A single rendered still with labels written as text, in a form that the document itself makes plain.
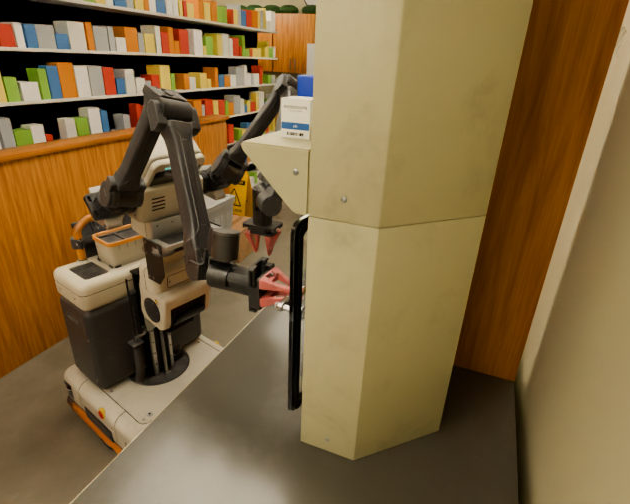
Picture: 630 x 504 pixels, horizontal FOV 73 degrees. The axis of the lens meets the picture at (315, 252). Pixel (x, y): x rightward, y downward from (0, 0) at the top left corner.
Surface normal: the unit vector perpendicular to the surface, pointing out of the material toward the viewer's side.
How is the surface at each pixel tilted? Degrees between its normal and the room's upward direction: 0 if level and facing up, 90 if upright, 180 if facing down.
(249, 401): 0
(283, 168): 90
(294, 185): 90
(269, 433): 0
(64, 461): 0
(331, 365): 90
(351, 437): 90
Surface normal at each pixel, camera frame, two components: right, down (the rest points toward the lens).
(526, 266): -0.38, 0.37
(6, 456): 0.04, -0.91
